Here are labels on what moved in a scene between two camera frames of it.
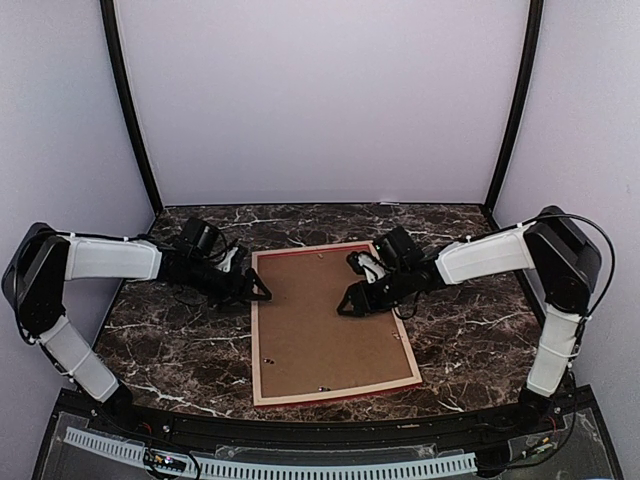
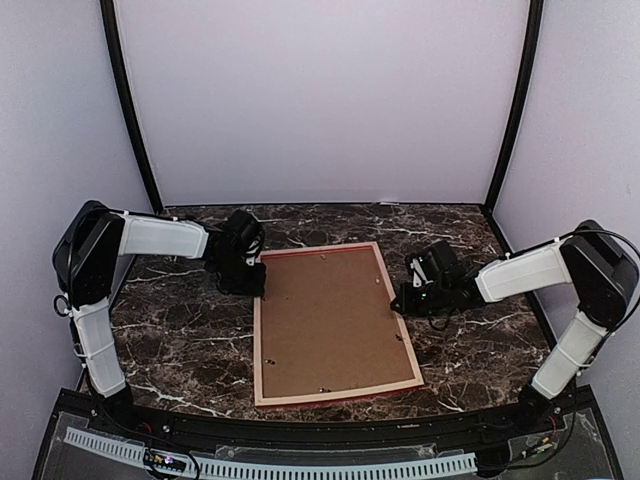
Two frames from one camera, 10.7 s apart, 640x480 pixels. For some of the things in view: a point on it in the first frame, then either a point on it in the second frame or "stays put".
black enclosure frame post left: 115,49 stays put
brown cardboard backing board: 305,345 stays put
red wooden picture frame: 303,350 stays put
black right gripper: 364,302 → 405,306
